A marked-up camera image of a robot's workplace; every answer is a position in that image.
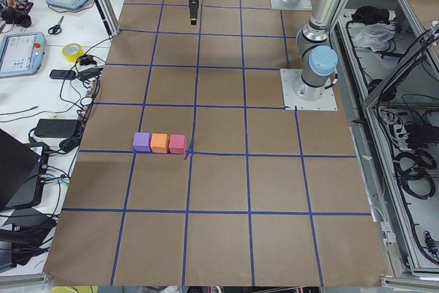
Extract black power strip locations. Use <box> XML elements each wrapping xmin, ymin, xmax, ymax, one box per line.
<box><xmin>77</xmin><ymin>76</ymin><xmax>101</xmax><ymax>137</ymax></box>

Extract black power adapter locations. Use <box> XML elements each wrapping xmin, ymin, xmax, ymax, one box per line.
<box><xmin>34</xmin><ymin>119</ymin><xmax>78</xmax><ymax>138</ymax></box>

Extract pink foam block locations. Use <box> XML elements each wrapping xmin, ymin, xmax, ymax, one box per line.
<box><xmin>169</xmin><ymin>134</ymin><xmax>187</xmax><ymax>154</ymax></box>

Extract blue teach pendant near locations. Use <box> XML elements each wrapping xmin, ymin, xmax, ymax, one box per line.
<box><xmin>1</xmin><ymin>32</ymin><xmax>46</xmax><ymax>78</ymax></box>

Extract black laptop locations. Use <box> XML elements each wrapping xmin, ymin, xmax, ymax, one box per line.
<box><xmin>1</xmin><ymin>130</ymin><xmax>49</xmax><ymax>211</ymax></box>

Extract black handled scissors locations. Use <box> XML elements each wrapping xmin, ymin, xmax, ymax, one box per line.
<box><xmin>47</xmin><ymin>16</ymin><xmax>64</xmax><ymax>36</ymax></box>

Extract purple foam block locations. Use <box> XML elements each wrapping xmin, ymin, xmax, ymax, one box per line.
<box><xmin>132</xmin><ymin>132</ymin><xmax>151</xmax><ymax>152</ymax></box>

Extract grey phone device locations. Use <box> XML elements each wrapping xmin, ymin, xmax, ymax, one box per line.
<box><xmin>49</xmin><ymin>69</ymin><xmax>76</xmax><ymax>80</ymax></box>

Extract white crumpled cloth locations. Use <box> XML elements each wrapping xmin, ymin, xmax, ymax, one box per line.
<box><xmin>353</xmin><ymin>23</ymin><xmax>396</xmax><ymax>52</ymax></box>

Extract yellow tape roll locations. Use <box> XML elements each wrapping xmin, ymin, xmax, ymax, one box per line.
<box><xmin>62</xmin><ymin>43</ymin><xmax>85</xmax><ymax>63</ymax></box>

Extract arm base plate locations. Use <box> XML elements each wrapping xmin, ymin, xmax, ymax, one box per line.
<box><xmin>270</xmin><ymin>0</ymin><xmax>312</xmax><ymax>11</ymax></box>
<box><xmin>280</xmin><ymin>69</ymin><xmax>337</xmax><ymax>111</ymax></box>

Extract orange foam block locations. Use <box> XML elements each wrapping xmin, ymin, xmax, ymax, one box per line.
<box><xmin>150</xmin><ymin>133</ymin><xmax>169</xmax><ymax>154</ymax></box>

